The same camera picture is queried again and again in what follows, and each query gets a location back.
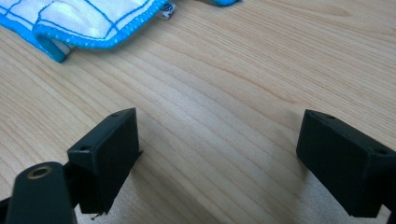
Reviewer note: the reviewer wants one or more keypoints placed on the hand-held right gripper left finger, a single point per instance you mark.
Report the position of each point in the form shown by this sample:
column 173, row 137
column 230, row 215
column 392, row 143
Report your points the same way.
column 106, row 155

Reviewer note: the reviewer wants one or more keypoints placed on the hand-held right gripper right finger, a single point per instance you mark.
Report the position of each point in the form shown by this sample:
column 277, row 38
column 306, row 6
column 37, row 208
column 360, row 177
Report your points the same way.
column 342, row 165

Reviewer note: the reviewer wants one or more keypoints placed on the white cloth with blue trim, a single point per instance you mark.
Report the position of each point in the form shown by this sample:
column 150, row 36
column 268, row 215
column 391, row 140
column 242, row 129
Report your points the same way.
column 77, row 18

